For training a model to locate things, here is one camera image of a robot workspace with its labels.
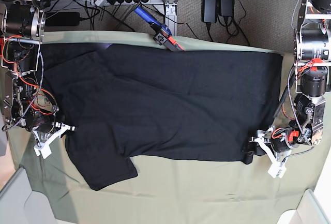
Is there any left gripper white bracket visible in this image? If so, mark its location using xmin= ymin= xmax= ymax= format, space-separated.
xmin=242 ymin=125 xmax=292 ymax=170

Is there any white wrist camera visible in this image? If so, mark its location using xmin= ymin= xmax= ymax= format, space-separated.
xmin=267 ymin=163 xmax=287 ymax=178
xmin=34 ymin=145 xmax=52 ymax=159

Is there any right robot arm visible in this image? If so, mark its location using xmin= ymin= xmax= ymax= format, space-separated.
xmin=1 ymin=0 xmax=75 ymax=155

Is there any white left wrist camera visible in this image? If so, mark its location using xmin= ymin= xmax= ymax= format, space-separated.
xmin=267 ymin=163 xmax=287 ymax=178

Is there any black T-shirt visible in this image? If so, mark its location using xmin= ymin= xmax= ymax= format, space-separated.
xmin=41 ymin=44 xmax=282 ymax=190

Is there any light green table cloth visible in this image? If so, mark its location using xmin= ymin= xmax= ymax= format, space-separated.
xmin=0 ymin=30 xmax=331 ymax=224

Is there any blue orange bar clamp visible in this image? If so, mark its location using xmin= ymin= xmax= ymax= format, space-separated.
xmin=134 ymin=6 xmax=184 ymax=52

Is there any grey bin left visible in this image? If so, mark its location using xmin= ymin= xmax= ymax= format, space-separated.
xmin=1 ymin=168 xmax=57 ymax=223

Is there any white bin right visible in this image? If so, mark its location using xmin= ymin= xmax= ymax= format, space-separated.
xmin=277 ymin=189 xmax=330 ymax=224

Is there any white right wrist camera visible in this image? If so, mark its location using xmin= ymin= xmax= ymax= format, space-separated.
xmin=34 ymin=145 xmax=52 ymax=159

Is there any black power adapter left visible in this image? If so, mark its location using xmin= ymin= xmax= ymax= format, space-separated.
xmin=201 ymin=0 xmax=217 ymax=23

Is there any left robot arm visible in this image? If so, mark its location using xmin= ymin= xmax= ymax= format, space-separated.
xmin=243 ymin=0 xmax=330 ymax=178

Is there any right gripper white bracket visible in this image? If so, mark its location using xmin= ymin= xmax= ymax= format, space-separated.
xmin=32 ymin=122 xmax=77 ymax=149

